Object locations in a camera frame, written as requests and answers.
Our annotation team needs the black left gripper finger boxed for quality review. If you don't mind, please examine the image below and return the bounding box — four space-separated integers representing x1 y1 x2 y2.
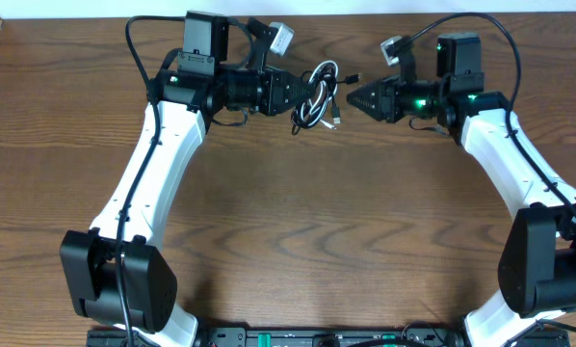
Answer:
282 89 314 113
280 71 315 93

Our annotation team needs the black USB cable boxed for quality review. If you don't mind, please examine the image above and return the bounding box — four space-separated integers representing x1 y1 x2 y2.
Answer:
290 65 362 136

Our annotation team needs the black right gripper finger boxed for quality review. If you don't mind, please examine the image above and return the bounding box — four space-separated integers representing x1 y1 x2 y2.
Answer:
348 98 389 120
347 79 386 101

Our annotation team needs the white USB cable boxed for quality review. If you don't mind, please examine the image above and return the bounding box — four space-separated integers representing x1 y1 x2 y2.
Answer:
297 59 340 131

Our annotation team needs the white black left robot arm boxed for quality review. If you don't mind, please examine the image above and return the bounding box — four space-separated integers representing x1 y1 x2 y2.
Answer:
60 12 314 346

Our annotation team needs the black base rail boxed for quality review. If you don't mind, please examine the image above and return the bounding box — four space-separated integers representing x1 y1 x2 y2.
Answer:
85 323 571 347

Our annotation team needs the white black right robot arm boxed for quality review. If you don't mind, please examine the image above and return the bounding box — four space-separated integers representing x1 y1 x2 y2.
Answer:
347 33 576 346

